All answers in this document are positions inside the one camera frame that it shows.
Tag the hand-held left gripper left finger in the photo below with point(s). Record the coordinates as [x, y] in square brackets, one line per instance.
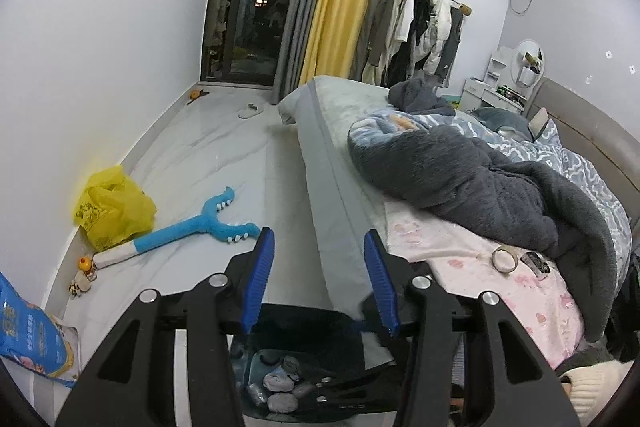
[260, 277]

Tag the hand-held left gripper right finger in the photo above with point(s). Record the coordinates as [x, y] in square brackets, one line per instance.
[377, 282]

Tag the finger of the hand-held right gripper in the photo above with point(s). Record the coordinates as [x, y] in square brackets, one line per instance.
[360, 386]
[360, 404]

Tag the trash bin with black bag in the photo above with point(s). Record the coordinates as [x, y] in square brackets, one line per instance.
[310, 332]

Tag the clear plastic wrapper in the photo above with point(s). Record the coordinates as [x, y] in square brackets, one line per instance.
[256, 393]

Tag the wide cardboard tape roll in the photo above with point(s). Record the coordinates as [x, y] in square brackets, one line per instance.
[510, 268]

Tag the person's right forearm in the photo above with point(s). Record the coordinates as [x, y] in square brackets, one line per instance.
[600, 392]

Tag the blue forked plush toy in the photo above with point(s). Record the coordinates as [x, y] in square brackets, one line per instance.
[190, 227]

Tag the pink printed bed sheet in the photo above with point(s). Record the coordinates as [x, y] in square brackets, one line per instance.
[500, 302]

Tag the grey fleece blanket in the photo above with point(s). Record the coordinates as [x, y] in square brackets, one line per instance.
[475, 177]

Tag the grey fitted bed sheet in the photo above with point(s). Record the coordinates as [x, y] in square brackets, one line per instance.
[340, 132]

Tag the black snack wrapper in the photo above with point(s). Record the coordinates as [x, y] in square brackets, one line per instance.
[535, 264]

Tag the yellow plastic bag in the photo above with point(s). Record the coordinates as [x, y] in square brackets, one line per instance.
[112, 212]

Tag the white slipper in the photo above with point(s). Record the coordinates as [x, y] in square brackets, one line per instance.
[250, 112]

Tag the small beige plush toy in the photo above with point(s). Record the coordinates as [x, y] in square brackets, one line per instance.
[80, 284]

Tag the small orange floor item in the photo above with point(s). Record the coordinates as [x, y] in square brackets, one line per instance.
[194, 95]

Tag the dark blue pillow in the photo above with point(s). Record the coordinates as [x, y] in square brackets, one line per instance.
[500, 119]

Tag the white dresser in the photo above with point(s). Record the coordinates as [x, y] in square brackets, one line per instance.
[475, 92]

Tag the pale pink pillow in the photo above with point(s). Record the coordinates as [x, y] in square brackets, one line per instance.
[540, 122]

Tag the blue patterned quilt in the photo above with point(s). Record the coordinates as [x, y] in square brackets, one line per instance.
[575, 162]

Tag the blue printed bag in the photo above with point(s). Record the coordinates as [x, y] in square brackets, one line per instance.
[30, 332]

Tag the grey garment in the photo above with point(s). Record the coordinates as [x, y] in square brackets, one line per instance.
[450, 47]

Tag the beige coat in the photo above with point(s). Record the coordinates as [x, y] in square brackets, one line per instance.
[385, 32]

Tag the dark cloth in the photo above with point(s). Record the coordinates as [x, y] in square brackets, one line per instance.
[627, 292]

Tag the grey upholstered headboard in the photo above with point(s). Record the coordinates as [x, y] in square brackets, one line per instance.
[590, 122]

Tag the white puffer jacket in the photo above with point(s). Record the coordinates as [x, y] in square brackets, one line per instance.
[440, 22]

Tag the round white mirror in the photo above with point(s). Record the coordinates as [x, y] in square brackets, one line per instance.
[525, 57]

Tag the black garment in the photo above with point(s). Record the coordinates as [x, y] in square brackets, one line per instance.
[417, 7]

